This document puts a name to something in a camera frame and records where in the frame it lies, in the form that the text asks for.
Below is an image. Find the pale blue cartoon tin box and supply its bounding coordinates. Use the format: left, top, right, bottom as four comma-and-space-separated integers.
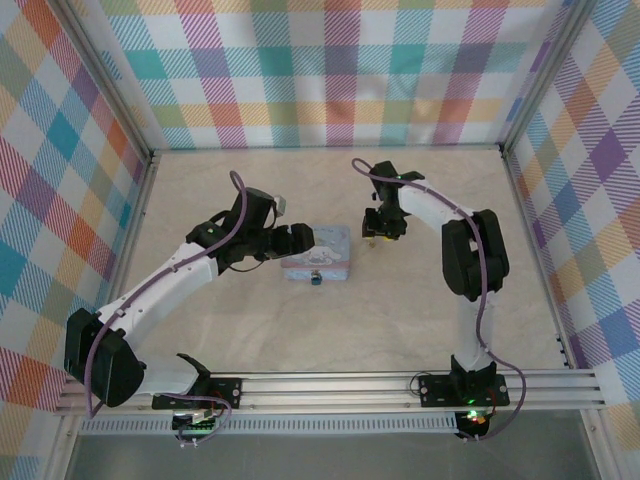
280, 223, 355, 284

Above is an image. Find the circuit board with green lights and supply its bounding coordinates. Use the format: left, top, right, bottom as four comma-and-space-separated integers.
171, 407, 224, 437

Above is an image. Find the small circuit board with light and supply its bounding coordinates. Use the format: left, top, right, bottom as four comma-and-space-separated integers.
458, 407, 490, 432

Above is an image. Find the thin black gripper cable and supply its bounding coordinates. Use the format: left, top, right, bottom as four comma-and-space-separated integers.
229, 252, 269, 275

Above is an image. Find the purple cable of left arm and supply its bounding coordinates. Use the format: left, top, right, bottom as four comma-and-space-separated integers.
84, 170, 250, 449

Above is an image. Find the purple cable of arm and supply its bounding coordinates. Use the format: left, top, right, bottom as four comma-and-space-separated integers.
351, 157, 527, 444
84, 170, 250, 449

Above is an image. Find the thin aluminium back rail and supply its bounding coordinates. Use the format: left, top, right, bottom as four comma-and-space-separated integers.
149, 144, 506, 155

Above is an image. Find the aluminium side rail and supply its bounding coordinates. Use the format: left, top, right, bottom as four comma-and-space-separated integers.
498, 144, 576, 371
97, 149, 164, 321

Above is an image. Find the long aluminium base rail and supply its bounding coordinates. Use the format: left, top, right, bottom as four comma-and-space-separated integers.
53, 368, 607, 415

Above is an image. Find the white slotted cable duct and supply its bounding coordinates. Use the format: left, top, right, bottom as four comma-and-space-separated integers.
78, 412, 460, 436

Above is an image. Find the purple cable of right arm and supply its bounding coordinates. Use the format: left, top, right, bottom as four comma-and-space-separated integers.
351, 157, 527, 444

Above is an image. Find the aluminium frame post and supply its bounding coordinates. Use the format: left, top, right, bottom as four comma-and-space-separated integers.
52, 0, 162, 169
497, 0, 601, 159

